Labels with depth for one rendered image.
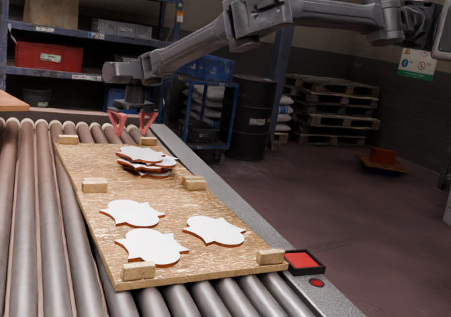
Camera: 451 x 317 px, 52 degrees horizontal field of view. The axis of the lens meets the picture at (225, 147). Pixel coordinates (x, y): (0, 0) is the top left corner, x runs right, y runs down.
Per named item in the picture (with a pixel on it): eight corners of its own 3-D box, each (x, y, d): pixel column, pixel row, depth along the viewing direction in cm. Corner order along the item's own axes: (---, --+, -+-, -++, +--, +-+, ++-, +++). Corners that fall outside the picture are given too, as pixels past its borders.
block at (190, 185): (203, 188, 126) (205, 178, 126) (206, 191, 125) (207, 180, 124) (183, 189, 123) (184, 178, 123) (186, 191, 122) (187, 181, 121)
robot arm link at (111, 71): (165, 82, 124) (160, 52, 124) (129, 81, 115) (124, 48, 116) (139, 92, 132) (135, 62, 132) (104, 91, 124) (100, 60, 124)
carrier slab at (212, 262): (206, 193, 127) (207, 188, 127) (288, 270, 92) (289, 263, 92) (75, 197, 111) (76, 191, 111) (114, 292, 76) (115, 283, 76)
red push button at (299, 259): (304, 257, 100) (305, 252, 100) (319, 272, 95) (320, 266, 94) (280, 259, 98) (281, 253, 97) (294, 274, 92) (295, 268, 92)
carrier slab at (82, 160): (158, 148, 163) (158, 144, 162) (206, 192, 128) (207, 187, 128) (53, 147, 146) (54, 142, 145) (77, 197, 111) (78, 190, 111)
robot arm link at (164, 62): (267, 43, 95) (260, -8, 95) (247, 42, 91) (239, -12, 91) (160, 88, 128) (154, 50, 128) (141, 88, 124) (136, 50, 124)
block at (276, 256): (279, 259, 93) (282, 246, 92) (284, 263, 91) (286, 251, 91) (254, 262, 90) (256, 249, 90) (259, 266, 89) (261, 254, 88)
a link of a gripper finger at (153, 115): (123, 131, 135) (126, 101, 133) (140, 129, 141) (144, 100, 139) (138, 138, 132) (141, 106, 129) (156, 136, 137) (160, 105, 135)
